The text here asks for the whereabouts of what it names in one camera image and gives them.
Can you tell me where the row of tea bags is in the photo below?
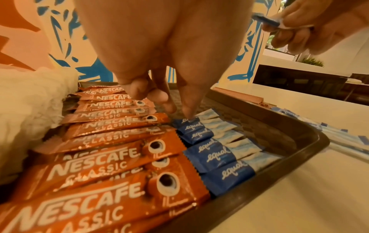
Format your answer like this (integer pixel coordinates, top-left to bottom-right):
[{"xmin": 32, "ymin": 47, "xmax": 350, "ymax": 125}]
[{"xmin": 0, "ymin": 67, "xmax": 80, "ymax": 185}]

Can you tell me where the person's right hand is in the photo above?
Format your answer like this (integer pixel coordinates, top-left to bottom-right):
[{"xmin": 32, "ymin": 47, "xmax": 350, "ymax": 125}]
[{"xmin": 260, "ymin": 0, "xmax": 369, "ymax": 56}]

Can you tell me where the row of red Nescafe sachets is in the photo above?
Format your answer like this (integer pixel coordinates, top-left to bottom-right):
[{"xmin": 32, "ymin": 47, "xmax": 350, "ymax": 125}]
[{"xmin": 0, "ymin": 84, "xmax": 212, "ymax": 233}]

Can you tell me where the person's left hand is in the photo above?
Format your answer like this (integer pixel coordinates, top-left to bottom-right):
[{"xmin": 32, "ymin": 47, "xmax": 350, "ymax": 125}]
[{"xmin": 71, "ymin": 0, "xmax": 256, "ymax": 120}]

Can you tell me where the dark brown tray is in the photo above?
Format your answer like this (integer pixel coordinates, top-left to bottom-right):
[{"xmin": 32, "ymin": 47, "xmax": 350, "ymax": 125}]
[{"xmin": 60, "ymin": 82, "xmax": 331, "ymax": 233}]

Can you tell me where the green potted plant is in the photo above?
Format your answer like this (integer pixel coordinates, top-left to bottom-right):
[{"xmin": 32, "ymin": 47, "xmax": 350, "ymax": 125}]
[{"xmin": 302, "ymin": 56, "xmax": 326, "ymax": 68}]

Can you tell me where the row of blue sachets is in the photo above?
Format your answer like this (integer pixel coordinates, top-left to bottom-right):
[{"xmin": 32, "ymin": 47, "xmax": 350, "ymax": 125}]
[{"xmin": 171, "ymin": 108, "xmax": 284, "ymax": 198}]

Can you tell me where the pile of blue sachets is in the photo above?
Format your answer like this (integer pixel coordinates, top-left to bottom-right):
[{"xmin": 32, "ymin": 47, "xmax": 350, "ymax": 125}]
[{"xmin": 269, "ymin": 106, "xmax": 369, "ymax": 154}]

